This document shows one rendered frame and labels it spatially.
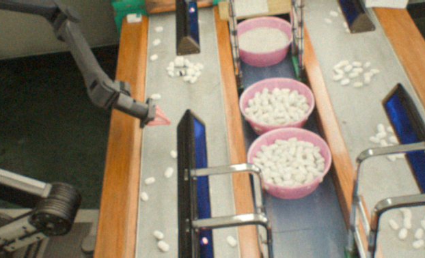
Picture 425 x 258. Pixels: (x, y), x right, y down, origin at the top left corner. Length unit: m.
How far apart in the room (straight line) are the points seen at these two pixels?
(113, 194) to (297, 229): 0.58
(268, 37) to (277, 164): 0.74
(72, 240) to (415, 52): 1.45
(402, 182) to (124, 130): 0.95
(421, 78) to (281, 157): 0.61
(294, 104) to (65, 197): 0.87
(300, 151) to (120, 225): 0.63
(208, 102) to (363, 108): 0.56
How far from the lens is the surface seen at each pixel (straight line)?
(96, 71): 1.87
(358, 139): 1.92
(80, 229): 2.14
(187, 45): 1.80
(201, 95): 2.13
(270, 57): 2.31
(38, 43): 3.78
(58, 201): 1.82
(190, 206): 1.26
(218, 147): 1.91
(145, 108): 1.86
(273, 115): 2.01
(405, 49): 2.29
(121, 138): 1.98
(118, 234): 1.70
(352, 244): 1.61
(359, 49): 2.32
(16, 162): 3.25
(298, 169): 1.82
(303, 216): 1.78
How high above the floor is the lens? 2.07
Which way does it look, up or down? 42 degrees down
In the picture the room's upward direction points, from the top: 9 degrees counter-clockwise
